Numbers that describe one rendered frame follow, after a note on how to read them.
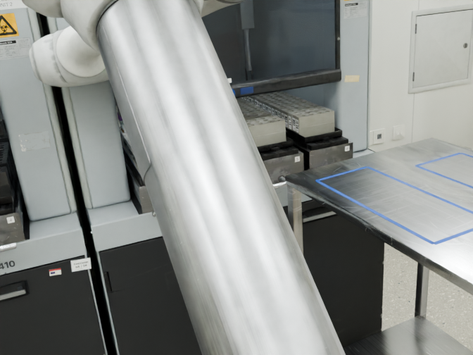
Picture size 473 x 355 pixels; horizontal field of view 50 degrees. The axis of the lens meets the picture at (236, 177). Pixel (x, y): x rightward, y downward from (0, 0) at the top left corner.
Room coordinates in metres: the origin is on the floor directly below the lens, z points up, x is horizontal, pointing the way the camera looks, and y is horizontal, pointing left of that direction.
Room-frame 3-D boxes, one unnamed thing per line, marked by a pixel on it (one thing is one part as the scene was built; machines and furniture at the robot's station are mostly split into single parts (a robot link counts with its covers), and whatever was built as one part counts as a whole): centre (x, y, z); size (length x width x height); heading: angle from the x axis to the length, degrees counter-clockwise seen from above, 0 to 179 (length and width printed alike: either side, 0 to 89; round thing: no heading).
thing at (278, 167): (1.55, -0.01, 0.78); 0.73 x 0.14 x 0.09; 20
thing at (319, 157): (1.60, -0.15, 0.78); 0.73 x 0.14 x 0.09; 20
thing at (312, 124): (1.38, -0.23, 0.85); 0.12 x 0.02 x 0.06; 109
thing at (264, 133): (1.33, -0.09, 0.85); 0.12 x 0.02 x 0.06; 109
